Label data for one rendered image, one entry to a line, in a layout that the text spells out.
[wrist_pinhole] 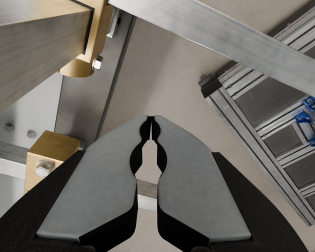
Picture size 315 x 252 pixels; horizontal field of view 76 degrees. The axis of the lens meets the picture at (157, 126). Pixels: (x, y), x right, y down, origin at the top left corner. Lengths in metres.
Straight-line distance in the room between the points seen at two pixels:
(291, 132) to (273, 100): 0.22
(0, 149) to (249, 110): 0.90
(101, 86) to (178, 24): 0.20
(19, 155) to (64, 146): 0.06
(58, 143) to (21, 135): 0.29
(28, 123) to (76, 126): 0.17
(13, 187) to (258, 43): 0.69
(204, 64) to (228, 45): 0.88
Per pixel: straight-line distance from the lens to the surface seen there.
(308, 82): 0.25
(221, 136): 1.31
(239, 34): 0.21
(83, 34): 0.18
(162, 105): 1.14
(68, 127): 0.41
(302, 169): 1.39
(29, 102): 0.52
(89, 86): 0.36
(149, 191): 0.33
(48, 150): 0.29
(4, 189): 0.76
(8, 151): 0.34
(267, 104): 1.03
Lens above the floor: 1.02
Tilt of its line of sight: 58 degrees down
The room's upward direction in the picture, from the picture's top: 179 degrees clockwise
